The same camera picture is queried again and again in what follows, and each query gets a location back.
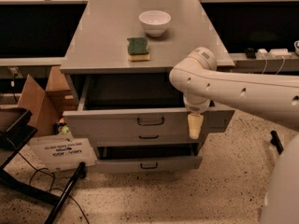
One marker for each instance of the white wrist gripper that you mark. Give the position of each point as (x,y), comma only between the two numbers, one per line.
(196,104)

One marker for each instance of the grey top drawer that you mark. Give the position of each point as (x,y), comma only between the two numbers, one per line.
(114,105)

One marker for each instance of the grey drawer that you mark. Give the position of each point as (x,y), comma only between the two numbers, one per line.
(145,139)
(114,105)
(148,165)

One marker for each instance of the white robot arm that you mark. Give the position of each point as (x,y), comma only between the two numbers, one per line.
(271,97)

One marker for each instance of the white robot base body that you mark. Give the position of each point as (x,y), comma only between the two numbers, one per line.
(281,201)

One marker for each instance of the grey bottom drawer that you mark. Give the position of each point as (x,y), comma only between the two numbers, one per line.
(148,165)

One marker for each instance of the grey drawer cabinet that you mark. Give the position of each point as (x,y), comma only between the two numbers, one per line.
(99,46)

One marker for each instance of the grey middle drawer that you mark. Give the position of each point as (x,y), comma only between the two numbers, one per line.
(145,139)

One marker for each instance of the open cardboard box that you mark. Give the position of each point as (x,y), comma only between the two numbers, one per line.
(61,151)

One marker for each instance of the black metal stand right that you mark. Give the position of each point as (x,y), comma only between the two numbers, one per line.
(276,142)

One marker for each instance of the black metal stand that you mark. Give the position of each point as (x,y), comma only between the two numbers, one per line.
(15,133)
(276,142)

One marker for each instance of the black power adapter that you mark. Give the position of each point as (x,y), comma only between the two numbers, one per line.
(250,53)

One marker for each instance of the green yellow sponge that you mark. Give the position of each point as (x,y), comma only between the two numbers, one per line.
(137,49)

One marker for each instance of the white power strip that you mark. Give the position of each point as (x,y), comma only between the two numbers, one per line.
(274,53)

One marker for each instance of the white ceramic bowl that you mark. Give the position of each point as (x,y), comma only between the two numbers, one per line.
(154,22)

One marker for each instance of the colourful items in box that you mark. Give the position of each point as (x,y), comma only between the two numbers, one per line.
(61,127)

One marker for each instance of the black metal stand left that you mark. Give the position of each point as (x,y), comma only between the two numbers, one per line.
(15,133)

